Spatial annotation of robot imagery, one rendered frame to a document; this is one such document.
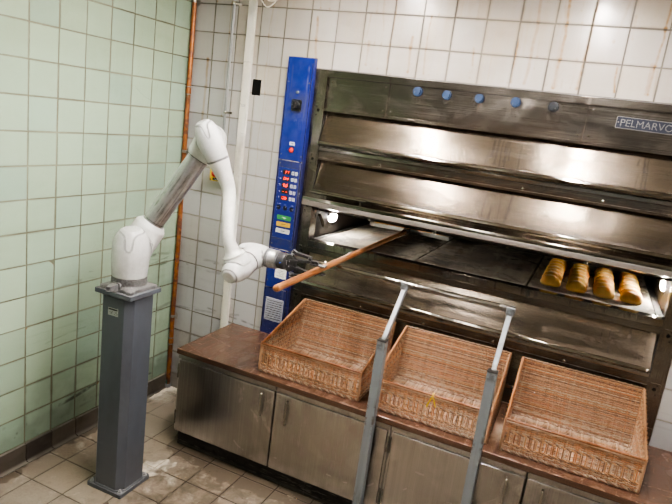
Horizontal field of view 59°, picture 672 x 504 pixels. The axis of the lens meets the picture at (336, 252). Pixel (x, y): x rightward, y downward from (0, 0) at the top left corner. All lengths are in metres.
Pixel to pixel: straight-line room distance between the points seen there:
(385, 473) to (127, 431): 1.21
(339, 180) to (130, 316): 1.28
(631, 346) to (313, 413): 1.51
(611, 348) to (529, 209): 0.75
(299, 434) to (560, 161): 1.79
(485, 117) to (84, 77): 1.92
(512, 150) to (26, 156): 2.22
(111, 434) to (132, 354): 0.42
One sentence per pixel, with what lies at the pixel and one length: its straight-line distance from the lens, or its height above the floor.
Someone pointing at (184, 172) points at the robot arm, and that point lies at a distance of 2.86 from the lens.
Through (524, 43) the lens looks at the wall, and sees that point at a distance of 2.99.
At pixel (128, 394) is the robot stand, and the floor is 0.52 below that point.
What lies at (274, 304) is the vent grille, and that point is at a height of 0.76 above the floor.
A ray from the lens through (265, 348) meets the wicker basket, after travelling 3.00.
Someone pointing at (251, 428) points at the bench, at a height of 0.28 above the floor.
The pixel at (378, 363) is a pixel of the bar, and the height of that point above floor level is 0.85.
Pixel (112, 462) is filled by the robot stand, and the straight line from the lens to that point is 3.12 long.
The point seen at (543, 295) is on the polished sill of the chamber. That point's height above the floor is 1.17.
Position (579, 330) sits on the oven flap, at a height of 1.04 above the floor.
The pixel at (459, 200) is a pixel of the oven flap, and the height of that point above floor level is 1.54.
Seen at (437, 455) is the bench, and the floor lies 0.48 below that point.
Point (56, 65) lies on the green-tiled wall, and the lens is 3.06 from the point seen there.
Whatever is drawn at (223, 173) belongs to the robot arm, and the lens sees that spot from 2.69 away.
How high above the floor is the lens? 1.87
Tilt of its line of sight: 13 degrees down
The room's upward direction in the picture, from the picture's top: 8 degrees clockwise
